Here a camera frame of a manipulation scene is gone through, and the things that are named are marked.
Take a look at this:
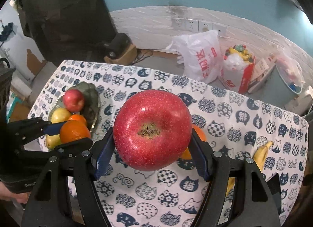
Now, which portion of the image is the large orange top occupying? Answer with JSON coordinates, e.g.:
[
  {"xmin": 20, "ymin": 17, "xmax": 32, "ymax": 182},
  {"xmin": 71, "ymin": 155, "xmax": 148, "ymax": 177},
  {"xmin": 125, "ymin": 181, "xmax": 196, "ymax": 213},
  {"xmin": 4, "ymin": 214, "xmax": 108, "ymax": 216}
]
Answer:
[{"xmin": 59, "ymin": 121, "xmax": 91, "ymax": 144}]

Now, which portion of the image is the spotted ripe banana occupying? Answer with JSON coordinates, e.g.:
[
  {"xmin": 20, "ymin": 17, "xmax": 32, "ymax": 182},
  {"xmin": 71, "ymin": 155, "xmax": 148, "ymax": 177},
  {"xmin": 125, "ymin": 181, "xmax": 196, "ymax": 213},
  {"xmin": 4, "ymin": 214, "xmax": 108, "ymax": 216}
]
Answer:
[{"xmin": 226, "ymin": 177, "xmax": 236, "ymax": 196}]

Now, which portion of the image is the green pear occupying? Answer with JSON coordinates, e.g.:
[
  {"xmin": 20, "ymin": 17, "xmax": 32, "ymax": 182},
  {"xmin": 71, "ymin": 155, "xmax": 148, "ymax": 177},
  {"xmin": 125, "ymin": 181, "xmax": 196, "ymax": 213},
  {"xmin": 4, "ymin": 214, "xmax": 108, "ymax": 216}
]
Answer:
[
  {"xmin": 50, "ymin": 108, "xmax": 72, "ymax": 123},
  {"xmin": 45, "ymin": 134, "xmax": 62, "ymax": 150}
]

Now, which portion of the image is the small tangerine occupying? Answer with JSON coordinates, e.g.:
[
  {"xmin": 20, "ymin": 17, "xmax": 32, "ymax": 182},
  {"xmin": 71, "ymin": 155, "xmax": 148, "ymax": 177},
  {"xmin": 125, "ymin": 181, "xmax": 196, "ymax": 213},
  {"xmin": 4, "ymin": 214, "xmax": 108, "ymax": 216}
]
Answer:
[
  {"xmin": 179, "ymin": 123, "xmax": 208, "ymax": 160},
  {"xmin": 68, "ymin": 113, "xmax": 87, "ymax": 126}
]

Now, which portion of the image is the yellow banana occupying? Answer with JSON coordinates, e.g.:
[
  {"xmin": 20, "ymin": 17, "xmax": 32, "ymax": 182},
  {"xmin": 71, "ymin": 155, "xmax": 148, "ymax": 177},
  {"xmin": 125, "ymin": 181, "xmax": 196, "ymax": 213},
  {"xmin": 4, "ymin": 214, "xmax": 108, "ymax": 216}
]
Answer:
[{"xmin": 253, "ymin": 141, "xmax": 273, "ymax": 172}]

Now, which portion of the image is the red apple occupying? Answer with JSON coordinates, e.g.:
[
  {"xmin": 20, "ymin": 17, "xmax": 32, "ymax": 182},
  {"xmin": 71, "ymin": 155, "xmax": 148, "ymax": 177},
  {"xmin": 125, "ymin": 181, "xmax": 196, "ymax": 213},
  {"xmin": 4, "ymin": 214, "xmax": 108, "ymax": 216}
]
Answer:
[
  {"xmin": 62, "ymin": 89, "xmax": 85, "ymax": 113},
  {"xmin": 113, "ymin": 90, "xmax": 192, "ymax": 171}
]

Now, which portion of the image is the person left hand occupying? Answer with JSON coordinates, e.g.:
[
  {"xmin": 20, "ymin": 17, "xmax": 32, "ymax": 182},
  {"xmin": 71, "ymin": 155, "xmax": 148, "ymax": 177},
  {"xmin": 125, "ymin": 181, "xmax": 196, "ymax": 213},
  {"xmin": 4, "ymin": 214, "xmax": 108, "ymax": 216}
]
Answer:
[{"xmin": 0, "ymin": 182, "xmax": 30, "ymax": 204}]

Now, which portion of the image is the green glass fruit plate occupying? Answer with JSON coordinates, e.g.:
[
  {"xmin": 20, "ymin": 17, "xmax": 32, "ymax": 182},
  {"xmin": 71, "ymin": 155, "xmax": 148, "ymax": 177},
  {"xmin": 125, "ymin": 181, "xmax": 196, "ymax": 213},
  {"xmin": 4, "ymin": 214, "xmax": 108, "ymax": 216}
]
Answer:
[{"xmin": 48, "ymin": 82, "xmax": 100, "ymax": 133}]

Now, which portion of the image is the cat pattern tablecloth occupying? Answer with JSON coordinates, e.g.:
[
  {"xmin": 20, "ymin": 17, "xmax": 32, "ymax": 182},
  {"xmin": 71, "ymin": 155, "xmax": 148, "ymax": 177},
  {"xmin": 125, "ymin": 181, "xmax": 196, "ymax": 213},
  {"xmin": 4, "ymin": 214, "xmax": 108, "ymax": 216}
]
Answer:
[{"xmin": 29, "ymin": 60, "xmax": 308, "ymax": 226}]

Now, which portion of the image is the red white trash bag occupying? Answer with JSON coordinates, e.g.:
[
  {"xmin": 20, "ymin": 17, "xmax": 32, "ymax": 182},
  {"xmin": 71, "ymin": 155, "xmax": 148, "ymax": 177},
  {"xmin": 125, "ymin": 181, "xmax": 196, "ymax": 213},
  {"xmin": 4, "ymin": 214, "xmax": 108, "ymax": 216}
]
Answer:
[{"xmin": 219, "ymin": 45, "xmax": 255, "ymax": 94}]

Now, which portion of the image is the grey blue bucket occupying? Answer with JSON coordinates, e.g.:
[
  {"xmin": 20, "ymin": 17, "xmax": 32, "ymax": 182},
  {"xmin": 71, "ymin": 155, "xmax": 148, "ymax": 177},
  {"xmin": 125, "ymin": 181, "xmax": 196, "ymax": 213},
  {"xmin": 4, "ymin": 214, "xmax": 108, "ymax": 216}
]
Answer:
[{"xmin": 254, "ymin": 53, "xmax": 305, "ymax": 107}]

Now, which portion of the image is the cardboard box on floor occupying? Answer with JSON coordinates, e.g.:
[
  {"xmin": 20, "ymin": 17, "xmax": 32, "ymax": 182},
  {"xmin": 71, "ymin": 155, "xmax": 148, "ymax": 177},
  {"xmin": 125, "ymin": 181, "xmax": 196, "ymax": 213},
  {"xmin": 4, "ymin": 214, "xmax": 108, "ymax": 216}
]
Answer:
[{"xmin": 104, "ymin": 44, "xmax": 137, "ymax": 65}]

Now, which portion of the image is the white plastic stool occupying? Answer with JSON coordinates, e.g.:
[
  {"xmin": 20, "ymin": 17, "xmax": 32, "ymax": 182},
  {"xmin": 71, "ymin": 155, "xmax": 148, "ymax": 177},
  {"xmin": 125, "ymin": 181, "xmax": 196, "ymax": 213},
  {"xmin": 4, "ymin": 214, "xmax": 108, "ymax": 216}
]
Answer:
[{"xmin": 284, "ymin": 86, "xmax": 312, "ymax": 115}]

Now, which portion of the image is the black speaker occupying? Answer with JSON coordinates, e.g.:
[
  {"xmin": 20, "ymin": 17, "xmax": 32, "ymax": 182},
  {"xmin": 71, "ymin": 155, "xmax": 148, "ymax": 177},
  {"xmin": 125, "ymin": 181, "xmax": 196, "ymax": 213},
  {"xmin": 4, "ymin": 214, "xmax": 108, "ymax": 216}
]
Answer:
[{"xmin": 104, "ymin": 32, "xmax": 131, "ymax": 59}]

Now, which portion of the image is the white plastic shopping bag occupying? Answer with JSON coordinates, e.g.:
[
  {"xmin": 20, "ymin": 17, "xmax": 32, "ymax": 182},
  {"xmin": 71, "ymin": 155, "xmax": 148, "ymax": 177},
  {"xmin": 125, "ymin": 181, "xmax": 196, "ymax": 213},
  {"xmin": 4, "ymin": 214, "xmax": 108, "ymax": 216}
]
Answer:
[{"xmin": 165, "ymin": 30, "xmax": 223, "ymax": 83}]

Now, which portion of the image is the dark hanging coat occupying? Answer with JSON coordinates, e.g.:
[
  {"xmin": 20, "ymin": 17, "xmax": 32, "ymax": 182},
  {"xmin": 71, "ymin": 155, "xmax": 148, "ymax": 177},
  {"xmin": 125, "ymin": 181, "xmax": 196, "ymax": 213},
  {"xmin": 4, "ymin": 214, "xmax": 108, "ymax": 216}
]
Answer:
[{"xmin": 21, "ymin": 0, "xmax": 116, "ymax": 66}]

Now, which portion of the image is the white wall socket strip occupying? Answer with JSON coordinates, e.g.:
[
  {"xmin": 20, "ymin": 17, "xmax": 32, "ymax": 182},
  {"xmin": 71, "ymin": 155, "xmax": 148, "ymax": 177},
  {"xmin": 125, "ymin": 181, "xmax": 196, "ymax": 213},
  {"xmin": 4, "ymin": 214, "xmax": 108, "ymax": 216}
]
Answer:
[{"xmin": 171, "ymin": 17, "xmax": 227, "ymax": 37}]

